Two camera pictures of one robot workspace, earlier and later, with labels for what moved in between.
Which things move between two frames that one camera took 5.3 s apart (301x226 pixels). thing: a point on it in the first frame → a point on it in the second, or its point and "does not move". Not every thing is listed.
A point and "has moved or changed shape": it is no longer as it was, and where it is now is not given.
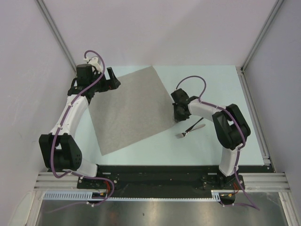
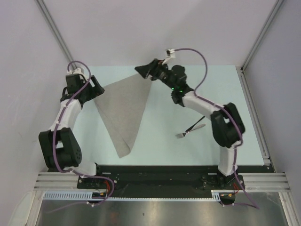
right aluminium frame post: (261, 33) does not move
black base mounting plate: (162, 182) does not move
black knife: (189, 128) does not move
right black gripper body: (178, 115) → (161, 72)
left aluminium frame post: (43, 6) does not move
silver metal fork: (182, 134) does not move
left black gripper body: (104, 85) → (91, 92)
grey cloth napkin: (138, 107) has moved or changed shape
